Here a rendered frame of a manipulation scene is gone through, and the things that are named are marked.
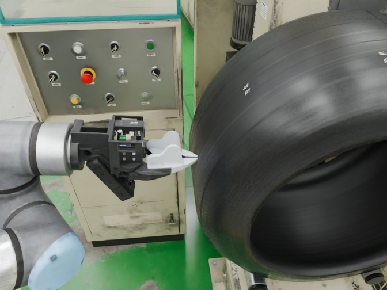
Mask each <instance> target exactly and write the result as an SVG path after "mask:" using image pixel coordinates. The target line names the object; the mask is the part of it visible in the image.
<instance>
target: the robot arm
mask: <svg viewBox="0 0 387 290"><path fill-rule="evenodd" d="M122 118H132V119H137V120H122ZM144 138H145V125H144V121H143V116H128V115H113V116H112V120H111V121H109V124H108V127H97V126H84V120H80V119H75V120H74V125H73V124H72V123H53V122H38V121H10V120H0V290H15V289H19V288H22V287H24V286H27V285H28V287H29V289H30V290H56V289H58V288H60V287H61V286H63V285H64V284H65V283H67V282H68V281H69V280H70V279H71V278H72V277H73V276H74V275H75V274H76V273H77V272H78V270H79V268H80V267H81V265H82V263H83V261H84V257H85V249H84V246H83V245H82V243H81V241H80V240H79V237H78V235H77V234H76V233H74V231H73V230H72V229H71V228H70V226H69V225H68V224H67V222H66V221H65V220H64V218H63V217H62V215H61V214H60V213H59V211H58V210H57V208H56V206H54V204H53V203H52V201H51V200H50V199H49V197H48V196H47V195H46V193H45V192H44V190H43V188H42V185H41V181H40V175H43V176H71V175H72V173H73V171H74V170H82V169H83V168H84V164H85V161H87V162H86V166H87V167H88V168H89V169H90V170H91V171H92V172H93V173H94V174H95V175H96V176H97V177H98V178H99V179H100V180H101V181H102V182H103V183H104V184H105V185H106V186H107V187H108V188H109V189H110V190H111V191H112V192H113V193H114V194H115V195H116V196H117V197H118V198H119V199H120V200H121V201H125V200H128V199H130V198H132V197H134V189H135V181H134V180H141V181H150V180H156V179H158V178H162V177H166V176H168V175H171V174H172V173H175V172H178V171H180V170H182V169H185V168H186V167H188V166H190V165H192V164H194V163H195V162H197V160H198V156H197V155H195V154H194V153H192V152H190V151H187V150H185V149H182V148H181V144H180V139H179V135H178V133H177V132H175V131H168V132H167V133H166V134H165V135H164V137H163V138H162V139H159V140H157V139H152V140H144ZM146 155H148V156H147V157H146ZM145 157H146V162H147V163H145V162H144V161H143V158H145Z"/></svg>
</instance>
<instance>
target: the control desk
mask: <svg viewBox="0 0 387 290"><path fill-rule="evenodd" d="M0 31H1V33H2V36H3V38H4V41H5V43H6V46H7V48H8V50H9V53H10V56H11V57H12V60H13V63H14V65H15V67H16V70H17V72H18V74H19V77H20V80H21V82H22V84H23V87H24V89H25V92H26V94H27V96H28V99H29V102H30V103H31V106H32V109H33V111H34V113H35V116H36V118H37V121H38V122H53V123H72V124H73V125H74V120H75V119H80V120H84V126H97V127H108V124H109V121H111V120H112V116H113V115H128V116H143V121H144V125H145V138H144V140H152V139H157V140H159V139H162V138H163V137H164V135H165V134H166V133H167V132H168V131H175V132H177V133H178V135H179V139H180V144H181V148H182V149H184V113H183V69H182V46H181V19H180V18H169V19H151V20H116V21H81V22H46V23H28V24H3V25H2V26H1V27H0ZM86 162H87V161H85V164H84V168H83V169H82V170H74V171H73V173H72V175H71V176H61V178H62V181H63V183H64V185H65V188H66V190H67V193H68V195H69V198H70V200H71V203H72V205H73V207H74V210H75V213H76V214H77V217H78V220H79V222H80V224H81V227H82V229H83V231H84V234H85V236H86V239H87V241H88V242H90V241H91V243H92V245H93V247H103V246H117V245H131V244H139V243H153V242H167V241H181V240H184V234H186V233H187V224H186V202H185V169H182V170H180V171H178V172H175V173H172V174H171V175H168V176H166V177H162V178H158V179H156V180H150V181H141V180H134V181H135V189H134V197H132V198H130V199H128V200H125V201H121V200H120V199H119V198H118V197H117V196H116V195H115V194H114V193H113V192H112V191H111V190H110V189H109V188H108V187H107V186H106V185H105V184H104V183H103V182H102V181H101V180H100V179H99V178H98V177H97V176H96V175H95V174H94V173H93V172H92V171H91V170H90V169H89V168H88V167H87V166H86Z"/></svg>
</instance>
